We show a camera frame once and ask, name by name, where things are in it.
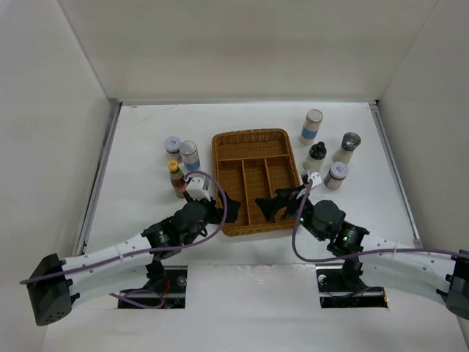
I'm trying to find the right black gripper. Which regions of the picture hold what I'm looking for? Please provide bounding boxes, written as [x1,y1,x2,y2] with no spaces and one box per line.
[256,184,326,241]

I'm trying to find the red sauce bottle yellow cap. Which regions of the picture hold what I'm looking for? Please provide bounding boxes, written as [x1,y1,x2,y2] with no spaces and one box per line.
[168,160,187,198]

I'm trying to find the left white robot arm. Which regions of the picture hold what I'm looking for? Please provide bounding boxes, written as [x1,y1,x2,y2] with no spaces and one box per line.
[21,177,241,326]

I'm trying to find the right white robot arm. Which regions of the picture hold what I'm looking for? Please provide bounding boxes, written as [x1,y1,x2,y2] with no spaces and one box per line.
[255,186,468,319]

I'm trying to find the brown wicker divided tray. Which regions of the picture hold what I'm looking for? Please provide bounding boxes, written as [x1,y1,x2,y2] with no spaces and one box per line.
[212,128,300,237]

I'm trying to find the black knob white powder bottle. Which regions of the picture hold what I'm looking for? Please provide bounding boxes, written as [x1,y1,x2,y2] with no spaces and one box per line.
[303,142,327,172]

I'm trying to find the dark paste jar right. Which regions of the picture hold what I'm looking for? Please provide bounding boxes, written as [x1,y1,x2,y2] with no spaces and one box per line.
[323,162,349,190]

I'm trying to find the dark paste jar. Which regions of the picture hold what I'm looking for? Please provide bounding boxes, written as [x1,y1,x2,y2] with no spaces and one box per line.
[323,162,349,190]
[164,136,182,163]

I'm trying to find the dark paste jar left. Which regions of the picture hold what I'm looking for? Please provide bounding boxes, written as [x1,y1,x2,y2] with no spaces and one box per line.
[164,136,182,163]

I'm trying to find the tall blue label jar right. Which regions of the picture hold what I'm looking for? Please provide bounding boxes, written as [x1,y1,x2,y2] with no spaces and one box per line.
[299,109,323,146]

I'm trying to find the dark cap salt shaker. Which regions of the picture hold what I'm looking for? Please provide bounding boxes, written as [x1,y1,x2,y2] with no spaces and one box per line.
[332,132,361,164]

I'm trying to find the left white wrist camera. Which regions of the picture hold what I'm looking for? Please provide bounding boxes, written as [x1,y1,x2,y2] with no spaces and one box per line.
[185,177,210,200]

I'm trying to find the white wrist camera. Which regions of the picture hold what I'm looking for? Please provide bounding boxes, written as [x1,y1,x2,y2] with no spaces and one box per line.
[301,170,322,189]
[185,177,210,200]

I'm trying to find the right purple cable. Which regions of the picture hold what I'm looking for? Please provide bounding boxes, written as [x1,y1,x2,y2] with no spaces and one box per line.
[292,180,469,300]

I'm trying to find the purple cable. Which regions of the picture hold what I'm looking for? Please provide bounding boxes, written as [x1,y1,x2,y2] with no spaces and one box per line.
[292,180,469,300]
[19,171,232,309]

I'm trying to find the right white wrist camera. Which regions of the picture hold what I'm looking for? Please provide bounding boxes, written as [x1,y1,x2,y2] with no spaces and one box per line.
[301,170,322,189]

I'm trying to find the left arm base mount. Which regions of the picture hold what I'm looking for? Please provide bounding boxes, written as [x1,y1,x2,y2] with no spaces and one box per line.
[117,266,188,309]

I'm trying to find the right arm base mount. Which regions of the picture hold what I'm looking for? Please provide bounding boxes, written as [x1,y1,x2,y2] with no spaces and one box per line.
[315,265,388,309]

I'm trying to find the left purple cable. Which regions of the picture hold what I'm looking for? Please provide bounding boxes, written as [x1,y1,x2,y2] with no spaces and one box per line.
[19,171,232,309]

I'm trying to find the right aluminium table rail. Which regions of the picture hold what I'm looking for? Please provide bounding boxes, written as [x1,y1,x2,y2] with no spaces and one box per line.
[369,100,423,248]

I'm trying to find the aluminium table rail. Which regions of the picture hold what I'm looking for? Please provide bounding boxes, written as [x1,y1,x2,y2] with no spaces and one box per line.
[72,98,122,256]
[369,100,423,248]

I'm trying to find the left aluminium table rail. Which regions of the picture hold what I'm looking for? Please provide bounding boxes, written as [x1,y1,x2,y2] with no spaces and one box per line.
[72,98,122,256]

